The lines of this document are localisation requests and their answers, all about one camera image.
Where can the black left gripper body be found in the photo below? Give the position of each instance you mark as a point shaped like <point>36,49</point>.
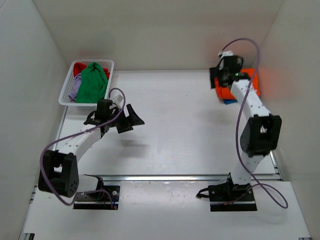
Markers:
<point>122,122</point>

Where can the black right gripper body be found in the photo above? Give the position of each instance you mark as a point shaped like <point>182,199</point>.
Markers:
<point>216,72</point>

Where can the orange t shirt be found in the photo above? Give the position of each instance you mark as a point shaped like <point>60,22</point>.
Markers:
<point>224,93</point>

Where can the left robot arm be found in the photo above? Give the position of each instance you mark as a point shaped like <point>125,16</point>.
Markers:
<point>59,173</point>

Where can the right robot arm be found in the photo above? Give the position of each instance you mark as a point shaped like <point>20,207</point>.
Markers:
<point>261,133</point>

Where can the folded blue t shirt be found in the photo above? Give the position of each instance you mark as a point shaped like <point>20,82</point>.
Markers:
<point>229,101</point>

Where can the green t shirt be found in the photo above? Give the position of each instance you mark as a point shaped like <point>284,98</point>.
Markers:
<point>93,84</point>

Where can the lilac t shirt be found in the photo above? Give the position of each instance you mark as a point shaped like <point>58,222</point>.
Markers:
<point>76,85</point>

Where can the red t shirt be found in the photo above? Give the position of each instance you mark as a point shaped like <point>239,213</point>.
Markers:
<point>78,67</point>

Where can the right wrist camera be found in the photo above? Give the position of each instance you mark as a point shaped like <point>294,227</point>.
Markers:
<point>223,54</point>

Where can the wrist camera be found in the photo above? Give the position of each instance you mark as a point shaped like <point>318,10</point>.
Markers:
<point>223,54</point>
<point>118,99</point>

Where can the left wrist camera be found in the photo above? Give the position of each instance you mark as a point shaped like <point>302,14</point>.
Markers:
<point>118,99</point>

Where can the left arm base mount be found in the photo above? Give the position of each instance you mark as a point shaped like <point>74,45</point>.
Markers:
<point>107,197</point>

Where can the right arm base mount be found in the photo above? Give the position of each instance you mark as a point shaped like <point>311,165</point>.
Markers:
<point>229,197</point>

